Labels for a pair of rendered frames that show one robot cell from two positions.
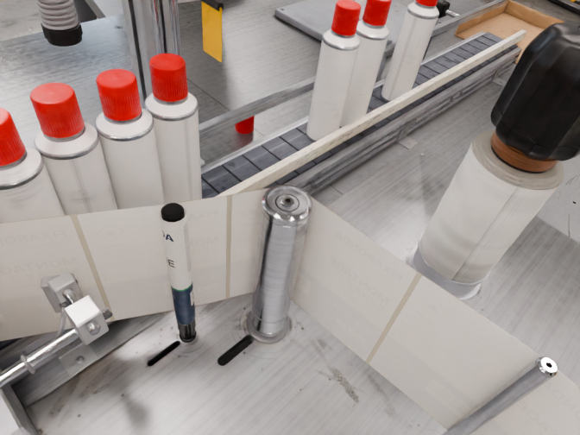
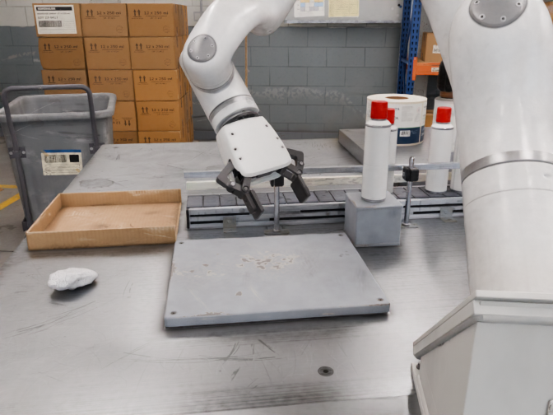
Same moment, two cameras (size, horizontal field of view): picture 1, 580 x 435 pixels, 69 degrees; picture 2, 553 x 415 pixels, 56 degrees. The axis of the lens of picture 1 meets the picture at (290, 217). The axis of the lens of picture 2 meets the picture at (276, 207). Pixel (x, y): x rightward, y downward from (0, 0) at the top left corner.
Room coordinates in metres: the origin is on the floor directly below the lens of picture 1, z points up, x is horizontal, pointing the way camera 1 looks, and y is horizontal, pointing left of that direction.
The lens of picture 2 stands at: (1.77, 0.52, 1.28)
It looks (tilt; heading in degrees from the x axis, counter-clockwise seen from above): 20 degrees down; 225
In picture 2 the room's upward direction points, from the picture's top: straight up
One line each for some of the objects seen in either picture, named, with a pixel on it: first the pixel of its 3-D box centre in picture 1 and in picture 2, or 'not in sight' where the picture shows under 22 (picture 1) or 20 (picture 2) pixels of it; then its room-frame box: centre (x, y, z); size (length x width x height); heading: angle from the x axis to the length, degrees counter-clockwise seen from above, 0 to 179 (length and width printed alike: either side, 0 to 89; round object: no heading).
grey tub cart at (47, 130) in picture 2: not in sight; (67, 155); (0.43, -2.65, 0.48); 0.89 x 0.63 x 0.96; 59
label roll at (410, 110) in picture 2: not in sight; (395, 118); (0.19, -0.47, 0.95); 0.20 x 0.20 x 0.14
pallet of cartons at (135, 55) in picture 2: not in sight; (124, 88); (-0.64, -3.78, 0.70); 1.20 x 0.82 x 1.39; 136
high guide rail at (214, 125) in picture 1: (365, 60); (416, 166); (0.70, -0.08, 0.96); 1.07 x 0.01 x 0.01; 142
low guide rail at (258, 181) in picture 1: (392, 106); (404, 178); (0.65, -0.14, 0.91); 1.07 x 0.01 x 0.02; 142
